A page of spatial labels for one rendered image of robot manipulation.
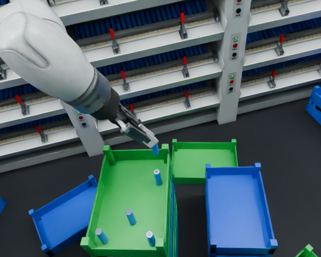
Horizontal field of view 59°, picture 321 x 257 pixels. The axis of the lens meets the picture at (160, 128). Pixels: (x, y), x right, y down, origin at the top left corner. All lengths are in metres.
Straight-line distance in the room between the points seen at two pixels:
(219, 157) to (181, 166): 0.19
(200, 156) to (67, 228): 0.68
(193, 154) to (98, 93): 0.91
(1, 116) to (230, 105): 1.04
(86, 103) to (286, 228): 0.96
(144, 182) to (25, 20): 0.56
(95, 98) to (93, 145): 0.89
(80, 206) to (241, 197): 0.70
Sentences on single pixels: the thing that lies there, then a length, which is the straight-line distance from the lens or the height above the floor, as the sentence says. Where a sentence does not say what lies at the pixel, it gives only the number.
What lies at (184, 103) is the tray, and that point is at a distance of 1.39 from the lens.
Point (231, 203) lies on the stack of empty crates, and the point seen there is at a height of 0.16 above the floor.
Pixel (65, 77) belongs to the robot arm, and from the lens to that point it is 0.51.
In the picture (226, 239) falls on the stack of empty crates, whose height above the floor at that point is 0.16.
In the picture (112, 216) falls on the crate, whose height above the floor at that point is 0.40.
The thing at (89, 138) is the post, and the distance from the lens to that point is 1.40.
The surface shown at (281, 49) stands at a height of 0.38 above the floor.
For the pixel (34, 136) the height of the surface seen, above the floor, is 0.19.
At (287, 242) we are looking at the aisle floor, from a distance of 1.26.
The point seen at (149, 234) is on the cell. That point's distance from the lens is 0.73.
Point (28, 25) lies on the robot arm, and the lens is 0.49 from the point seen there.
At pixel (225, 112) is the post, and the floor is 0.08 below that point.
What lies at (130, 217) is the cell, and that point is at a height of 0.45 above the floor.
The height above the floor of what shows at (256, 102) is 0.05.
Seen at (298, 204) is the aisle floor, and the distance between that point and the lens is 1.34.
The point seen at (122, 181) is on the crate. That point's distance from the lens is 0.89.
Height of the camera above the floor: 1.14
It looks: 48 degrees down
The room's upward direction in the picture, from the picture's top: 10 degrees counter-clockwise
